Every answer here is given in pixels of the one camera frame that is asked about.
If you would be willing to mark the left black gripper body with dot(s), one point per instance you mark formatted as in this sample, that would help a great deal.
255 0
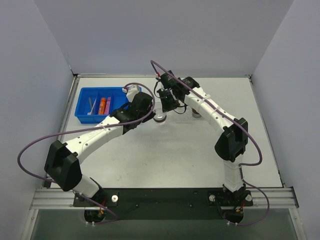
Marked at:
146 116

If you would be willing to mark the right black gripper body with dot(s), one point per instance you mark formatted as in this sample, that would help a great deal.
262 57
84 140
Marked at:
168 103

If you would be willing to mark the clear blue-tinted cup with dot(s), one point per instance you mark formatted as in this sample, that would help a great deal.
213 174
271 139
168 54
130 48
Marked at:
159 116

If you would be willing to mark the clear acrylic toothbrush holder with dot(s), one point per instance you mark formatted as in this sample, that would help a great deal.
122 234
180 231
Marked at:
182 114

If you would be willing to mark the clear brown-banded cup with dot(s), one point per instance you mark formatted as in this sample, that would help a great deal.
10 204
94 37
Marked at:
195 114

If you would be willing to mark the orange toothpaste tube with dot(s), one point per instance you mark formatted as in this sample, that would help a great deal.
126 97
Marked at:
102 106

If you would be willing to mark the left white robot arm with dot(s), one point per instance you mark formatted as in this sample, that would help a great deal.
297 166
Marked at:
63 163

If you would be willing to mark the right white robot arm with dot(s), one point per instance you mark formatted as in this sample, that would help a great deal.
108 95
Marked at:
231 141

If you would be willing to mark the clear textured oval tray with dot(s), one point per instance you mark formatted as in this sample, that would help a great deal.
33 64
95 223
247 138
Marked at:
169 114

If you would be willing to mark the pink toothpaste tube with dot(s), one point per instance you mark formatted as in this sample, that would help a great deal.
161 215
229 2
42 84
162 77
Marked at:
107 106

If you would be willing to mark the white toothbrush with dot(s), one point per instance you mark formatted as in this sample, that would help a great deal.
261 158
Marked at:
93 110

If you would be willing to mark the blue plastic bin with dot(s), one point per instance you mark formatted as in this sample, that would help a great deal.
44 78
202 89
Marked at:
118 98

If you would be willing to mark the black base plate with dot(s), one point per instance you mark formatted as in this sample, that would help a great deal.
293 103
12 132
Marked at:
166 204

